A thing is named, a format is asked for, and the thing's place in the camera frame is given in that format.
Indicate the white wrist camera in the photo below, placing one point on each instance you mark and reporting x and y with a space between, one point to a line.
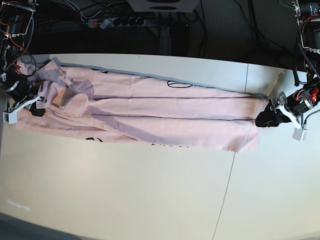
10 117
300 134

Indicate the pink T-shirt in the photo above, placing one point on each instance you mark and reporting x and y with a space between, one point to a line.
88 104

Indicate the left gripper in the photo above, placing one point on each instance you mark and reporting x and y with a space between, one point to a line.
290 108

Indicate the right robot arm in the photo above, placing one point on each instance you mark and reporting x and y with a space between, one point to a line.
16 31

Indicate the black power strip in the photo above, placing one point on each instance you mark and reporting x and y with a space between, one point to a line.
114 22

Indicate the grey camera stand base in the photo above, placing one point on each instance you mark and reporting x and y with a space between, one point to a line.
176 6

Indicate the black power adapter box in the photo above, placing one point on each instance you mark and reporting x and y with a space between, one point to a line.
180 27

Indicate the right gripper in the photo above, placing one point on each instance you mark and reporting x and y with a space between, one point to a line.
23 93

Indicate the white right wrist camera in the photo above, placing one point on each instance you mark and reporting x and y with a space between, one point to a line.
10 117

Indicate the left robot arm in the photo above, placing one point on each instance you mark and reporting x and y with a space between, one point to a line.
307 43

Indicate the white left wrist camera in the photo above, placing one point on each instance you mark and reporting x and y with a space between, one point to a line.
300 134

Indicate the metal table leg column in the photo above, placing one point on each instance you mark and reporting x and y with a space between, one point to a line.
165 41

